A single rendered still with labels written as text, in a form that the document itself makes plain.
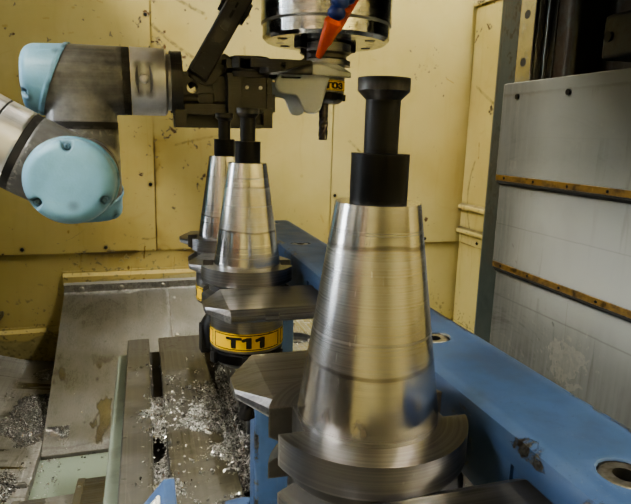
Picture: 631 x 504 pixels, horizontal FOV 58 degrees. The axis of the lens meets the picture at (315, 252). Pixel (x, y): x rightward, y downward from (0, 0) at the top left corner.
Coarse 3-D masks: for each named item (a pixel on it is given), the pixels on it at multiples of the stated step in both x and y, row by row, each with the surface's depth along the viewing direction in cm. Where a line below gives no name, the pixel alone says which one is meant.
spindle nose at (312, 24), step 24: (264, 0) 66; (288, 0) 63; (312, 0) 62; (360, 0) 62; (384, 0) 65; (264, 24) 67; (288, 24) 63; (312, 24) 62; (360, 24) 63; (384, 24) 66; (288, 48) 75; (360, 48) 73
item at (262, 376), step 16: (288, 352) 25; (304, 352) 25; (240, 368) 24; (256, 368) 23; (272, 368) 23; (288, 368) 23; (240, 384) 22; (256, 384) 22; (272, 384) 22; (288, 384) 22; (240, 400) 22; (256, 400) 21
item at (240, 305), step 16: (240, 288) 35; (256, 288) 36; (272, 288) 36; (288, 288) 36; (304, 288) 36; (208, 304) 33; (224, 304) 32; (240, 304) 32; (256, 304) 32; (272, 304) 32; (288, 304) 32; (304, 304) 32; (224, 320) 31; (240, 320) 31; (256, 320) 31; (272, 320) 32
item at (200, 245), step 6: (192, 234) 49; (198, 234) 49; (192, 240) 47; (198, 240) 46; (204, 240) 46; (210, 240) 46; (216, 240) 46; (192, 246) 47; (198, 246) 47; (204, 246) 46; (210, 246) 46; (198, 252) 47; (204, 252) 46; (210, 252) 46; (192, 258) 49
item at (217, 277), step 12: (204, 264) 39; (288, 264) 40; (204, 276) 37; (216, 276) 36; (228, 276) 36; (240, 276) 36; (252, 276) 36; (264, 276) 36; (276, 276) 36; (288, 276) 38; (204, 288) 39; (216, 288) 37; (228, 288) 36
